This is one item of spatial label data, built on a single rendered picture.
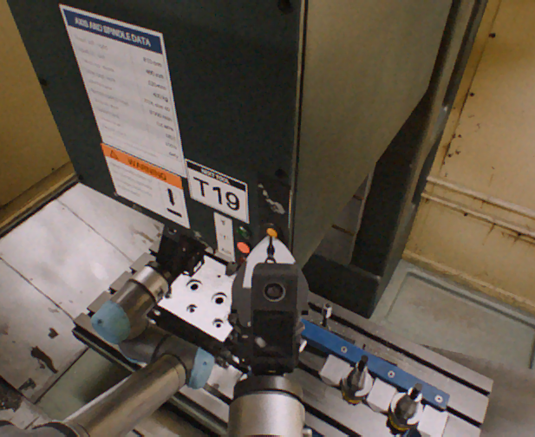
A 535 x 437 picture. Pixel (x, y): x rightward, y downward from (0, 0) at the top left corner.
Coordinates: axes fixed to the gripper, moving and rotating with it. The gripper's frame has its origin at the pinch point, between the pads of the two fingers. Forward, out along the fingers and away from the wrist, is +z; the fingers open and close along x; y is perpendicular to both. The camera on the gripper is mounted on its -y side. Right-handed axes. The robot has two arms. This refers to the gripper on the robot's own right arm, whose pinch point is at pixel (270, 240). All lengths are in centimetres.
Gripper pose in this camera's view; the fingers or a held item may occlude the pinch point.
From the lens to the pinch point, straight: 57.5
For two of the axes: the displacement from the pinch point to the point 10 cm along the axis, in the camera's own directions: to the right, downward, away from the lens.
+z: 0.2, -7.2, 7.0
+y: 0.0, 7.0, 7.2
